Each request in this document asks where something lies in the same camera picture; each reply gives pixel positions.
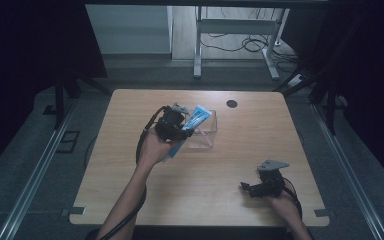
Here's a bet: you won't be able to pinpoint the aluminium floor rail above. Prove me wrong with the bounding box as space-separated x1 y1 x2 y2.
0 99 78 240
311 103 384 240

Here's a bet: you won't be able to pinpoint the blue and white toothpaste tube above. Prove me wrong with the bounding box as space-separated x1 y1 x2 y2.
164 104 213 162

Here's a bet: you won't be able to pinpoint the person's right hand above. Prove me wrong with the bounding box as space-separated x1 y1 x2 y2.
267 191 303 218

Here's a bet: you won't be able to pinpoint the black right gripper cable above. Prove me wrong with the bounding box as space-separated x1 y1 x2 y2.
282 178 304 220

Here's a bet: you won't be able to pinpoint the white power strip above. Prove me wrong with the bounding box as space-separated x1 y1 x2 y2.
288 74 306 88

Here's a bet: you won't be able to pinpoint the clear plastic container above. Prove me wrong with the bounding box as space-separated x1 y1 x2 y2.
182 108 218 150

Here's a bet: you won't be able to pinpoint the person's left hand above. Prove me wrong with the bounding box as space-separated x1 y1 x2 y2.
136 127 181 170

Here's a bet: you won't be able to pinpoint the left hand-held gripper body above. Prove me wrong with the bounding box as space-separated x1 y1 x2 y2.
154 102 191 142

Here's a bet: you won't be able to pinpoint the black metal stand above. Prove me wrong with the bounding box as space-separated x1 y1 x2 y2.
273 66 339 136
53 68 112 131

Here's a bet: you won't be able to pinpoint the white metal desk frame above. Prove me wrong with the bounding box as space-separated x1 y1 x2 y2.
193 6 291 81

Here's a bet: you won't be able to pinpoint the black floor cables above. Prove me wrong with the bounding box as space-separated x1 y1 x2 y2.
199 8 301 73

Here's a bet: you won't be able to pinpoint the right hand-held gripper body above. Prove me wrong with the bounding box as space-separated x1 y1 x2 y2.
254 159 291 199

